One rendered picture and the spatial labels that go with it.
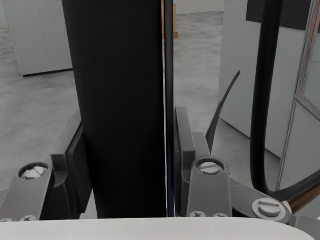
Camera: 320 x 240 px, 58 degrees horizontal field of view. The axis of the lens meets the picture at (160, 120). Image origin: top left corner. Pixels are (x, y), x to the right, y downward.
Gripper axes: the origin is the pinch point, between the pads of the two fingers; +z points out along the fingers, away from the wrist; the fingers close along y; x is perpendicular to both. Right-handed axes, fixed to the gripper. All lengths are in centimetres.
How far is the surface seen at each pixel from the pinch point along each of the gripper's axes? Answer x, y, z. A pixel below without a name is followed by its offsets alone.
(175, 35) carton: -146, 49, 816
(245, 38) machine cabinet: -49, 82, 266
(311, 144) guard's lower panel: -65, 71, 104
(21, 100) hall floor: -151, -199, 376
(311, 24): -15, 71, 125
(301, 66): -35, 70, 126
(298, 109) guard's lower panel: -56, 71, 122
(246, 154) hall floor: -150, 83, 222
